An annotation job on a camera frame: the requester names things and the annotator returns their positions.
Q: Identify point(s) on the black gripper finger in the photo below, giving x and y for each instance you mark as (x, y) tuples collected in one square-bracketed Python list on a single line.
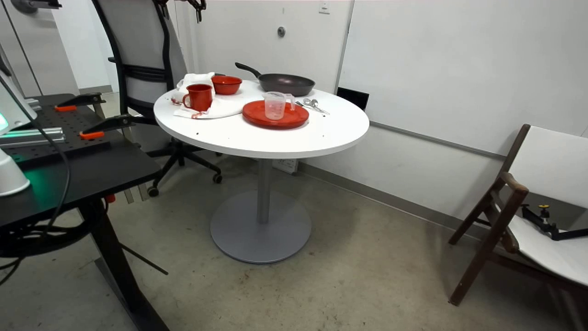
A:
[(200, 10)]

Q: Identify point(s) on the white red-striped tea towel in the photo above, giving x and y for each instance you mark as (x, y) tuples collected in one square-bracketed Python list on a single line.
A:
[(214, 112)]

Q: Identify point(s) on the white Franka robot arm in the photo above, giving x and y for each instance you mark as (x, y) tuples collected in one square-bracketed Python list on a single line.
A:
[(12, 178)]

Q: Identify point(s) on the grey mesh office chair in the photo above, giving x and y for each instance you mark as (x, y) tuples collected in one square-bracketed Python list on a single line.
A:
[(130, 44)]

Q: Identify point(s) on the red bowl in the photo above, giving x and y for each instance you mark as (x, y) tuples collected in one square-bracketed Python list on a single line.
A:
[(227, 86)]

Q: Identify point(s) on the red mug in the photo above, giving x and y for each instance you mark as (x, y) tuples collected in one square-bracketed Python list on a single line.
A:
[(201, 99)]

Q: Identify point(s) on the black frying pan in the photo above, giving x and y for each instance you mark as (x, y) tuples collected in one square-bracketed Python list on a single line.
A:
[(288, 84)]

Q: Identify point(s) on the clear plastic cup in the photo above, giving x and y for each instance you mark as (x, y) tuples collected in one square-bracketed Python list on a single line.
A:
[(275, 108)]

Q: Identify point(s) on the red plate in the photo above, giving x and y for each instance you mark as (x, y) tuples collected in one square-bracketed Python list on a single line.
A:
[(288, 121)]

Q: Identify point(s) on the silver metal spoon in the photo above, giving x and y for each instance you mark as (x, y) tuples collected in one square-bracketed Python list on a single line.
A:
[(310, 104)]

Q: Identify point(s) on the silver metal fork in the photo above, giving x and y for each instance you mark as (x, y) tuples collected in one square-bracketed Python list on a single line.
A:
[(321, 112)]

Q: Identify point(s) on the dark grey mounted device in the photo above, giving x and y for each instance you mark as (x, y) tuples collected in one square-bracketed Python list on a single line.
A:
[(34, 5)]

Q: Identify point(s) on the black robot desk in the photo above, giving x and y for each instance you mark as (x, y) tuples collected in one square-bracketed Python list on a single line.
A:
[(104, 172)]

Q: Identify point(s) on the wooden folding chair white panels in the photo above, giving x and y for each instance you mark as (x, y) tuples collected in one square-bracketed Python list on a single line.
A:
[(497, 227)]

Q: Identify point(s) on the round wall knob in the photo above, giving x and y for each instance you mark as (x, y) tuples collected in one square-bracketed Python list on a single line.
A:
[(282, 33)]

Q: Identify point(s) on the white wall label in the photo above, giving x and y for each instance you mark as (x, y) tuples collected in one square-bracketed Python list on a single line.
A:
[(325, 10)]

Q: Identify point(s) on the black wall box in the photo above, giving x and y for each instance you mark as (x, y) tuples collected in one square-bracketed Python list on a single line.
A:
[(354, 101)]

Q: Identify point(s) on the aluminium rail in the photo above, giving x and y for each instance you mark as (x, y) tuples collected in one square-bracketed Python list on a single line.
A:
[(31, 137)]

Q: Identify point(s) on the grey table pedestal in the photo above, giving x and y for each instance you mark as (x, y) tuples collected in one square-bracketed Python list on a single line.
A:
[(260, 231)]

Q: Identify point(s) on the grey wall conduit strip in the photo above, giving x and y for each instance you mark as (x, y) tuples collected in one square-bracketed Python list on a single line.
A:
[(429, 141)]

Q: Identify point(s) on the black metal bracket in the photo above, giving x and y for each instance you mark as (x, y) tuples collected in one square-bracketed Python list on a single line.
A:
[(552, 233)]

